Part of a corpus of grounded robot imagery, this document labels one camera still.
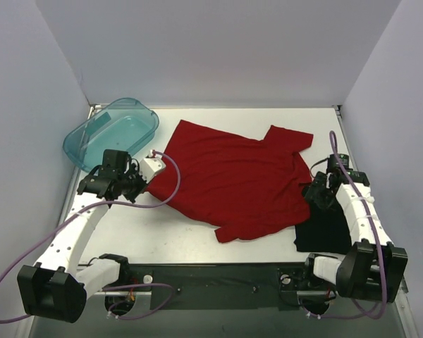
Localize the red t shirt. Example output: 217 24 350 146
147 120 313 243

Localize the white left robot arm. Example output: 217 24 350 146
17 149 166 323

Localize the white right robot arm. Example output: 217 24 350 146
295 154 408 303

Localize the folded black t shirt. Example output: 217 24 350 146
294 193 352 255

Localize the teal plastic bin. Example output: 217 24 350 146
63 98 159 173

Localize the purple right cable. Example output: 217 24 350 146
302 130 388 320

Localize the purple cable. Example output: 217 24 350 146
302 130 388 320
0 150 181 324

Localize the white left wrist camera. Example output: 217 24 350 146
138 149 166 184

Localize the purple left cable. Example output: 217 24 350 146
0 150 181 324

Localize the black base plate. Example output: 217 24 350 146
87 262 345 311

